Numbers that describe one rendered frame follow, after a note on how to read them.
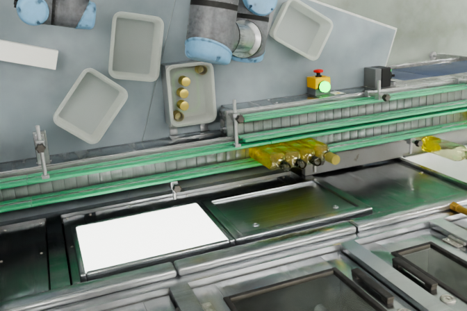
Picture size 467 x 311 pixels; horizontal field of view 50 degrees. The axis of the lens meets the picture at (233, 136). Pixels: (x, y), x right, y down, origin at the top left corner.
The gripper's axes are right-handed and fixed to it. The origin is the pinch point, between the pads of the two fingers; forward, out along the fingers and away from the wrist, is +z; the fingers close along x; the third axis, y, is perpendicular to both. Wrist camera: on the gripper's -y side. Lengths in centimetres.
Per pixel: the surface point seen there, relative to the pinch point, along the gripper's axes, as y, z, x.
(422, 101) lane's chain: -153, -5, 3
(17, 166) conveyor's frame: -1, -11, 54
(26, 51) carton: 2.1, -1.9, 18.2
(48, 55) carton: -4.8, -1.8, 18.0
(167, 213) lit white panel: -48, -30, 55
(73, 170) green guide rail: -18, -17, 50
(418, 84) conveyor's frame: -149, -3, -3
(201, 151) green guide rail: -58, -19, 36
